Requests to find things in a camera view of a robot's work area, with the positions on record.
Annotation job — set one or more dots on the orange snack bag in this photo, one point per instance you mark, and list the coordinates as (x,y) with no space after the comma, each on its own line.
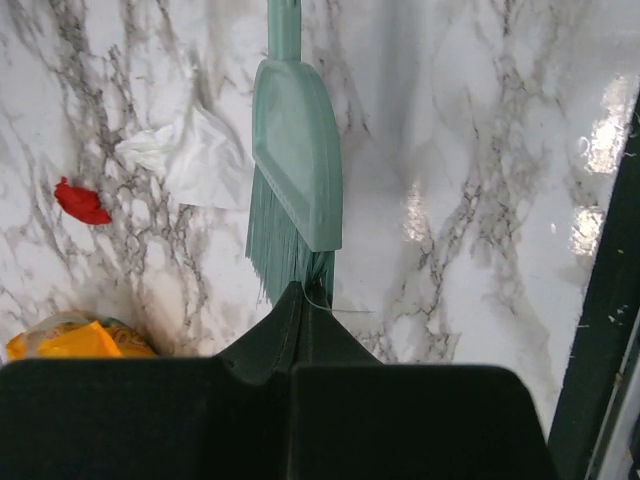
(79,334)

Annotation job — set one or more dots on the red paper scrap left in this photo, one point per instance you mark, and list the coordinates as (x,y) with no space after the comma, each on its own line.
(81,203)

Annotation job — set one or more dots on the white crumpled tissue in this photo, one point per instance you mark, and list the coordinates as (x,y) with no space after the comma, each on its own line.
(199,159)

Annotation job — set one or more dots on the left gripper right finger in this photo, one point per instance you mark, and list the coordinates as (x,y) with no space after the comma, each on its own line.
(352,417)

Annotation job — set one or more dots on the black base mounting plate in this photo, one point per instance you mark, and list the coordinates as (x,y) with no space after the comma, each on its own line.
(605,326)

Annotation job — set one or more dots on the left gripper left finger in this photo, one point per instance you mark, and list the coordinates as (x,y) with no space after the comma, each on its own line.
(219,417)

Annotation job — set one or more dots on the green hand brush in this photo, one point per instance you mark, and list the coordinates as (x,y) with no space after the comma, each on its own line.
(296,208)

